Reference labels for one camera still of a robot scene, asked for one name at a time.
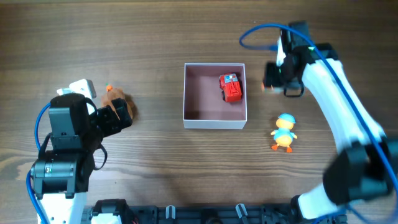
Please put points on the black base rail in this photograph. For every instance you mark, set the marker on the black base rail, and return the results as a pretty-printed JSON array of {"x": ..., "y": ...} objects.
[{"x": 117, "y": 211}]

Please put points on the brown plush toy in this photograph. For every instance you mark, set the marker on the brown plush toy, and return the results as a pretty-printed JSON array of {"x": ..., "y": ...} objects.
[{"x": 113, "y": 93}]

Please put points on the small colourful puzzle cube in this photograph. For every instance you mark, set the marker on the small colourful puzzle cube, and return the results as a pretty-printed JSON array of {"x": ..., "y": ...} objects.
[{"x": 272, "y": 89}]

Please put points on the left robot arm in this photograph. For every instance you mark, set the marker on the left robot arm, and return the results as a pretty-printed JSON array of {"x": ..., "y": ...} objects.
[{"x": 58, "y": 180}]

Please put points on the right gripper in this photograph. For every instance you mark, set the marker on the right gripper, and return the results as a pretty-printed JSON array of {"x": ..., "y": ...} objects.
[{"x": 273, "y": 79}]

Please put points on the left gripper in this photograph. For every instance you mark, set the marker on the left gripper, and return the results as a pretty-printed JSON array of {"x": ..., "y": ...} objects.
[{"x": 113, "y": 121}]

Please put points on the white box pink interior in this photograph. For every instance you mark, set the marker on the white box pink interior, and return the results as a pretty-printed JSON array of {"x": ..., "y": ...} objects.
[{"x": 203, "y": 104}]

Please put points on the red toy truck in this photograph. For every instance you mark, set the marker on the red toy truck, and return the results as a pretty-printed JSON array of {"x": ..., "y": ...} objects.
[{"x": 230, "y": 87}]

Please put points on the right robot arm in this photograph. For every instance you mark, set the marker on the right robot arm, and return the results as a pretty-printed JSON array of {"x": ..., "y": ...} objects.
[{"x": 365, "y": 166}]

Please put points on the yellow toy duck blue hat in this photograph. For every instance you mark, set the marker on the yellow toy duck blue hat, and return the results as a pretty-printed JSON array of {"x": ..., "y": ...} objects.
[{"x": 283, "y": 136}]

